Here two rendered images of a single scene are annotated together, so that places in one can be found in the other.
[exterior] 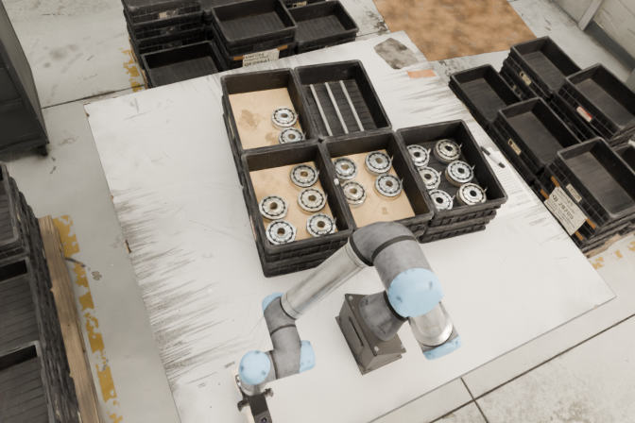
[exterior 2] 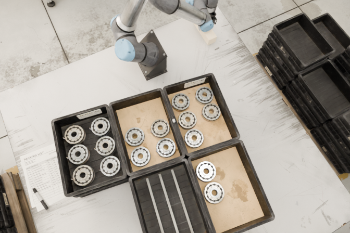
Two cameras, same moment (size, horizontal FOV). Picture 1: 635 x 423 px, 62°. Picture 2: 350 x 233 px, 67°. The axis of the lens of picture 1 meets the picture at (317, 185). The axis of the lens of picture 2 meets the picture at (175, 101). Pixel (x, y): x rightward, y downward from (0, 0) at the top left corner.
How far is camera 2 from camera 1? 151 cm
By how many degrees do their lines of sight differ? 56
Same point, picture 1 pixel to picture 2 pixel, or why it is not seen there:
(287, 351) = not seen: outside the picture
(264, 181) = (219, 134)
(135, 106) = (325, 216)
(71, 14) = not seen: outside the picture
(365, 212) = (151, 117)
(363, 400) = not seen: hidden behind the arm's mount
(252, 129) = (235, 180)
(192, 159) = (269, 169)
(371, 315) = (153, 45)
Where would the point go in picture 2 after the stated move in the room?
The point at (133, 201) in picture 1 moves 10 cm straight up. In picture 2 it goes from (293, 131) to (301, 127)
